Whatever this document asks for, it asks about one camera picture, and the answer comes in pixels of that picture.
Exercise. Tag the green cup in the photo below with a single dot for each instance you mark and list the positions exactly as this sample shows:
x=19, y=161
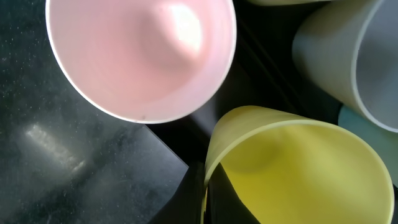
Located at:
x=373, y=140

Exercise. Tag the yellow cup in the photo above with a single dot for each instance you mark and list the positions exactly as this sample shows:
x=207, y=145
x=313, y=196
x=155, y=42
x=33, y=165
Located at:
x=311, y=174

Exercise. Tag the pink cup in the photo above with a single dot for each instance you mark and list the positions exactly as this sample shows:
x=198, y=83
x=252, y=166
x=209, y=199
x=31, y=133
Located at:
x=124, y=62

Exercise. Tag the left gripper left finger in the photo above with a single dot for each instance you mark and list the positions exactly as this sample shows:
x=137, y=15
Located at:
x=186, y=199

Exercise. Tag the black tray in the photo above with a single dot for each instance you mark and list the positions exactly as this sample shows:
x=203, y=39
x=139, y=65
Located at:
x=264, y=62

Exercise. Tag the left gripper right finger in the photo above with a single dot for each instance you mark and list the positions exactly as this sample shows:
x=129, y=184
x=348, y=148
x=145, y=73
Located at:
x=222, y=202

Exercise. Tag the white cup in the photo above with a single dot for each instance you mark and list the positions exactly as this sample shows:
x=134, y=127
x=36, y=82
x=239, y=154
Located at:
x=286, y=2

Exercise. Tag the grey cup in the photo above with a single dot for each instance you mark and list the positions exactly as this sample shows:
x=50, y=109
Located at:
x=326, y=56

